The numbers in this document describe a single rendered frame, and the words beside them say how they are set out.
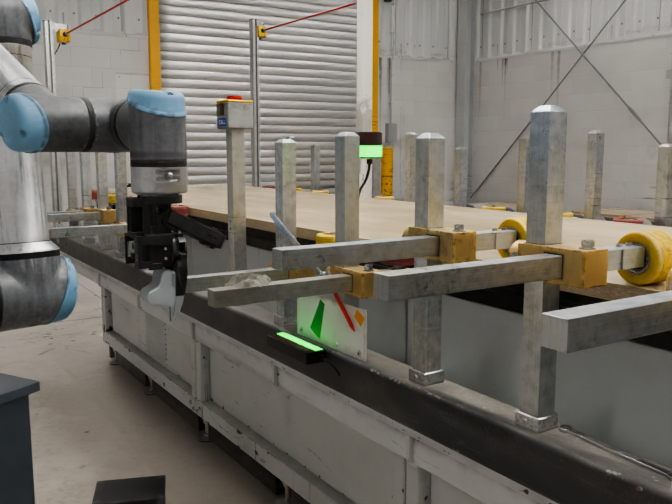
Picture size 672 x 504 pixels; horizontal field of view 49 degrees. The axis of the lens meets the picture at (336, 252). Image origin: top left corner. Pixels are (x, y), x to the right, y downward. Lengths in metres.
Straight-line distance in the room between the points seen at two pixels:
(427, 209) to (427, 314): 0.18
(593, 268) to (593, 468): 0.26
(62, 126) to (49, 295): 0.57
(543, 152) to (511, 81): 10.19
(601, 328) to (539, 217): 0.40
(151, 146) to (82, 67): 8.03
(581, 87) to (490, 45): 1.89
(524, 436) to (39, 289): 1.07
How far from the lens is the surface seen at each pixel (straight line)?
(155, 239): 1.20
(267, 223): 2.06
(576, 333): 0.66
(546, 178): 1.05
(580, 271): 1.01
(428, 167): 1.22
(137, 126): 1.20
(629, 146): 9.86
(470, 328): 1.50
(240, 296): 1.30
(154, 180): 1.19
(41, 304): 1.72
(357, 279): 1.40
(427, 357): 1.28
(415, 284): 0.85
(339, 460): 2.08
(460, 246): 1.18
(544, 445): 1.09
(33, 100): 1.24
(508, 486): 1.22
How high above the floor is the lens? 1.10
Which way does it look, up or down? 8 degrees down
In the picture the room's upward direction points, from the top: straight up
